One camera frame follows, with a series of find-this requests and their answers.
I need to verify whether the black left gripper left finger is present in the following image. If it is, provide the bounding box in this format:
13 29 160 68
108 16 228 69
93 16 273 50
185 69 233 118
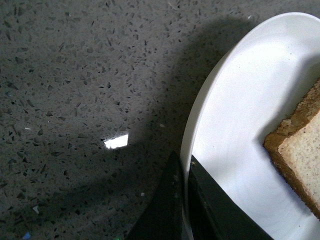
126 151 193 240

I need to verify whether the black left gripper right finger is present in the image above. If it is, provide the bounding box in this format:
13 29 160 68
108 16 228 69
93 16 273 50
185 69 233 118
188 157 272 240

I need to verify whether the slice of brown bread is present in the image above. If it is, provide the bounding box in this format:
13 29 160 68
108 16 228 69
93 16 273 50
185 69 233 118
263 81 320 218

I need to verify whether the white round plate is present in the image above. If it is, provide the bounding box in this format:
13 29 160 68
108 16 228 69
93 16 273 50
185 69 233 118
180 12 320 240

